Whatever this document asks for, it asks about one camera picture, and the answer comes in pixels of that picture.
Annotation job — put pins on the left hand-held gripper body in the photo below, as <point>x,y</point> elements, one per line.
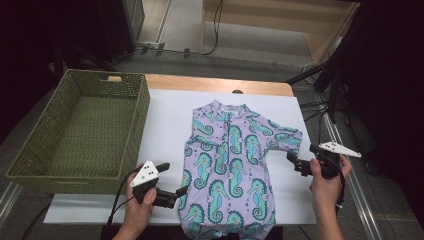
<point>145,173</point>

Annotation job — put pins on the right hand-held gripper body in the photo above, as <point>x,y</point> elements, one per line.
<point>340,149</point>

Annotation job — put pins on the seahorse print baby swimsuit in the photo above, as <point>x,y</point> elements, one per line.
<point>230,173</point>

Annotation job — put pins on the green woven basket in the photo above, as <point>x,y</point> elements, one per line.
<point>90,133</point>

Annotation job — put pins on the person's left hand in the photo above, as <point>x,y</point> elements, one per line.
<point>138,215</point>

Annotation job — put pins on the person's right hand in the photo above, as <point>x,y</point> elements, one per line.
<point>325,193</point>

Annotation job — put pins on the white table mat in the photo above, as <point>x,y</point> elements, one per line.
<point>166,116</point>

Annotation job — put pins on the black tripod stand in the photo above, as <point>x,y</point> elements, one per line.
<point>333,83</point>

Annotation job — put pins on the dark curtain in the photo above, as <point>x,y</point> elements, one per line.
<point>26,50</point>
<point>393,100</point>

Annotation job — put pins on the black tape strip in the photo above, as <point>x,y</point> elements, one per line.
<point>145,49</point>
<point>160,49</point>
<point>186,52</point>

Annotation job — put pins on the light wooden shelf unit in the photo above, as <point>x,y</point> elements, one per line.
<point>250,16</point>

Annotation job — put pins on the dark cabinet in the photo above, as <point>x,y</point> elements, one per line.
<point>113,26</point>

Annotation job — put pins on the metal rail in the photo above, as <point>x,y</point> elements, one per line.
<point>346,133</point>
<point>8,200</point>

